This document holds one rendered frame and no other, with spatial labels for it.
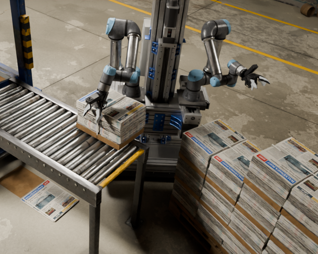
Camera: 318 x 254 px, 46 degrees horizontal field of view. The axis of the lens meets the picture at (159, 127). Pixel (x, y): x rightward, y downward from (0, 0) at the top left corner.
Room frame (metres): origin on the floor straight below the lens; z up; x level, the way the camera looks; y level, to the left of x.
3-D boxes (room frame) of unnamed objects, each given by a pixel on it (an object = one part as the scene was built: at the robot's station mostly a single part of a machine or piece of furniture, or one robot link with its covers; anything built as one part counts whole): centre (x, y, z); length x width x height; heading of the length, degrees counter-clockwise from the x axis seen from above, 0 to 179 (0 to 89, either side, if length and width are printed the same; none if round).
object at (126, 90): (2.57, 0.26, 0.87); 0.15 x 0.15 x 0.10
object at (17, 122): (2.12, 0.94, 0.77); 0.47 x 0.05 x 0.05; 152
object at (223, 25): (2.72, -0.34, 1.19); 0.15 x 0.12 x 0.55; 124
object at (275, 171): (1.73, -0.80, 0.95); 0.38 x 0.29 x 0.23; 132
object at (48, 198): (2.05, 0.79, 0.01); 0.37 x 0.28 x 0.01; 62
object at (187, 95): (2.64, -0.23, 0.87); 0.15 x 0.15 x 0.10
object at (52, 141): (1.96, 0.65, 0.77); 0.47 x 0.05 x 0.05; 152
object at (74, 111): (2.25, 0.65, 0.74); 1.34 x 0.05 x 0.12; 62
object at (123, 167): (1.70, 0.18, 0.81); 0.43 x 0.03 x 0.02; 152
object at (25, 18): (2.72, 1.14, 1.05); 0.05 x 0.05 x 0.45; 62
